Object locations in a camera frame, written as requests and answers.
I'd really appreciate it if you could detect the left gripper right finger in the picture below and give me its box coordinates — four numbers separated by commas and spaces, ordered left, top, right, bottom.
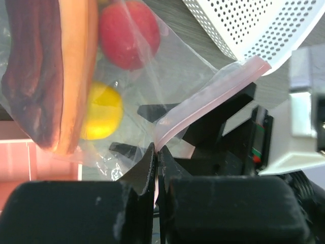
157, 147, 311, 243

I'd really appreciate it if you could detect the pink divided organizer tray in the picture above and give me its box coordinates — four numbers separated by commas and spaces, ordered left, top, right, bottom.
1, 121, 82, 209

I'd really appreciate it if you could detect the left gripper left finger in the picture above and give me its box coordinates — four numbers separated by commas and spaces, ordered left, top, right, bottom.
1, 144, 155, 243

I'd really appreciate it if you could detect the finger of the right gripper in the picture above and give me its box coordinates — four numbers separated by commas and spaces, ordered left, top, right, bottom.
109, 142, 146, 159

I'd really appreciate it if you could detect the red fake apple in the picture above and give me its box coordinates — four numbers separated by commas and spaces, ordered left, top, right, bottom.
99, 1, 160, 70

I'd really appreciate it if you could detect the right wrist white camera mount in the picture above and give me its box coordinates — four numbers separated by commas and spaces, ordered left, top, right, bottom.
259, 44, 324, 175

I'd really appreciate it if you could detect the clear pink zip top bag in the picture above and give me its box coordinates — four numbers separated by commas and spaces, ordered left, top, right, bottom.
1, 1, 270, 181

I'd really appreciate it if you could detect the white perforated plastic basket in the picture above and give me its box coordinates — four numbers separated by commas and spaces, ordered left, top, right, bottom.
184, 0, 324, 74

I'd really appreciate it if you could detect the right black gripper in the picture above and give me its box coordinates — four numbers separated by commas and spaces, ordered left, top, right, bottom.
137, 82, 275, 177

